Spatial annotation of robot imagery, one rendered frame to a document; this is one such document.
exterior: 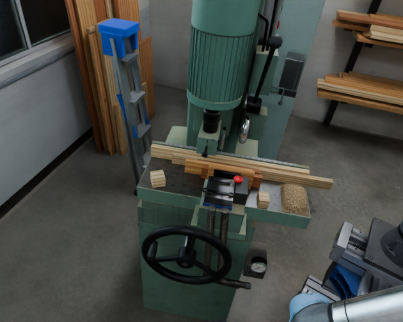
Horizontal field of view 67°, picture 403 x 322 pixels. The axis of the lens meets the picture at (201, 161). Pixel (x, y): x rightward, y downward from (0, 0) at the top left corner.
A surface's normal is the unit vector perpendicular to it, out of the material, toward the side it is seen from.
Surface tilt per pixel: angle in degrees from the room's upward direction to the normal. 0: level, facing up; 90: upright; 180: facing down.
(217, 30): 90
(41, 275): 0
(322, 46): 90
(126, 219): 0
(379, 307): 48
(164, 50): 90
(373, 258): 0
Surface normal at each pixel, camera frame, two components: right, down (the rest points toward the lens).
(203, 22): -0.68, 0.42
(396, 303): -0.68, -0.57
